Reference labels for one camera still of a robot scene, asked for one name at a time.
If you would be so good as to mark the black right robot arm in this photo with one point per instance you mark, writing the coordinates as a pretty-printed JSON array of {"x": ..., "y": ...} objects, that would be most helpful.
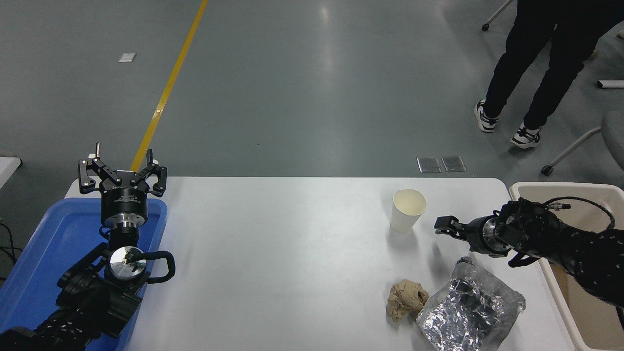
[{"x": 580, "y": 248}]

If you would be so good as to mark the white side table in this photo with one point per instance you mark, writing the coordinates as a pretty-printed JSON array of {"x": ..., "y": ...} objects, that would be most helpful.
[{"x": 7, "y": 170}]

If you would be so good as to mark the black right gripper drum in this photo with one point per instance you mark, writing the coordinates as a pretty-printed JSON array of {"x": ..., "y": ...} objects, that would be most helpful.
[{"x": 475, "y": 236}]

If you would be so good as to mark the person standing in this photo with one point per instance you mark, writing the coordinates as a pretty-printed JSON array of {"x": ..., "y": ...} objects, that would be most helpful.
[{"x": 560, "y": 48}]

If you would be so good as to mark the large pale plastic bin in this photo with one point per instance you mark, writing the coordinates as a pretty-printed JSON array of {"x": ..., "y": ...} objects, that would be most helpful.
[{"x": 575, "y": 336}]

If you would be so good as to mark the white bar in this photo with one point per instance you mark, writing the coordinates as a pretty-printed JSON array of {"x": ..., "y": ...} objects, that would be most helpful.
[{"x": 612, "y": 84}]

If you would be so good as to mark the white chair leg with caster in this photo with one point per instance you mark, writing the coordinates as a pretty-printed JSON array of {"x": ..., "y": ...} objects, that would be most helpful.
[{"x": 495, "y": 14}]

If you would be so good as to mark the white paper cup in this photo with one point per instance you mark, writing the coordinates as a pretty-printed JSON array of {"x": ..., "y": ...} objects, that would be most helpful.
[{"x": 407, "y": 212}]

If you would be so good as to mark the silver floor socket plate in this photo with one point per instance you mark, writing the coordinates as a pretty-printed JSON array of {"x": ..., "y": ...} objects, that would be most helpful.
[
  {"x": 429, "y": 165},
  {"x": 454, "y": 164}
]

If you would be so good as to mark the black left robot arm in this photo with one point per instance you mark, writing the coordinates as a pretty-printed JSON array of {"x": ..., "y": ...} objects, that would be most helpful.
[{"x": 92, "y": 302}]

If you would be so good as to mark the grey office chair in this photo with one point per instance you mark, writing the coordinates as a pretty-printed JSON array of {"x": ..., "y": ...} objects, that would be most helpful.
[{"x": 612, "y": 131}]

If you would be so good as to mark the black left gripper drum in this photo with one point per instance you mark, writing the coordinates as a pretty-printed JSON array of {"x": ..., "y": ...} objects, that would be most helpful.
[{"x": 124, "y": 204}]

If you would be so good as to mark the crumpled silver foil tray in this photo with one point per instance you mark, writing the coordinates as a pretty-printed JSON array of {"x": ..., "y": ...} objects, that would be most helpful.
[{"x": 468, "y": 312}]

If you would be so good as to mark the blue plastic tray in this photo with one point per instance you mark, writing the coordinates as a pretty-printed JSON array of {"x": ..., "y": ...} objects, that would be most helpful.
[{"x": 44, "y": 253}]

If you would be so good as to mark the crumpled tan paper ball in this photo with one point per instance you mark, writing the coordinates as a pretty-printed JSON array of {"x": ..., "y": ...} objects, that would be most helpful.
[{"x": 404, "y": 300}]

